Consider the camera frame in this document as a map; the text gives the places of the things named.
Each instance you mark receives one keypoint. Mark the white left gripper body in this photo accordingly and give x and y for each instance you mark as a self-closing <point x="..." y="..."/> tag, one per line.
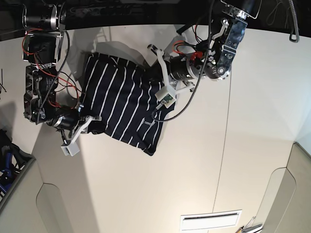
<point x="176" y="71"/>

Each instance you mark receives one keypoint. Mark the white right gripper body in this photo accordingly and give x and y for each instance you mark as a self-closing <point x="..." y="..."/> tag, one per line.
<point x="83" y="123"/>

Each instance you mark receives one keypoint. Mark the navy white striped T-shirt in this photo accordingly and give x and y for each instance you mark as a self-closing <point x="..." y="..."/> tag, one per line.
<point x="115" y="89"/>

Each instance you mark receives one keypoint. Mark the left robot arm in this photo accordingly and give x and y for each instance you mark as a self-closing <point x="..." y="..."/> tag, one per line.
<point x="209" y="58"/>

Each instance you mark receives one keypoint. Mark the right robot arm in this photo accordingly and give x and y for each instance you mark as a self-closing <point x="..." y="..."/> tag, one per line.
<point x="44" y="22"/>

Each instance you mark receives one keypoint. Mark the grey tool at bottom edge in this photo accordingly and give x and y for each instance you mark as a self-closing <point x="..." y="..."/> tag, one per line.
<point x="251" y="229"/>

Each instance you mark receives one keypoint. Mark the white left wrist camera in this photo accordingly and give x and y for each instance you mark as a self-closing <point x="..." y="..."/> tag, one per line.
<point x="166" y="96"/>

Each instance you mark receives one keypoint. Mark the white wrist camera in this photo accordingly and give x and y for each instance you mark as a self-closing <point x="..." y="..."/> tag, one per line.
<point x="70" y="149"/>
<point x="166" y="96"/>

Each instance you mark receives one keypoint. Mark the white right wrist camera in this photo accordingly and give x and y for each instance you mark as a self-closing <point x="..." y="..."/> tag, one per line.
<point x="70" y="149"/>

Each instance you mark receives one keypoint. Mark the black cable ties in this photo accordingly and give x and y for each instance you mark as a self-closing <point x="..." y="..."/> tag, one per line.
<point x="2" y="88"/>

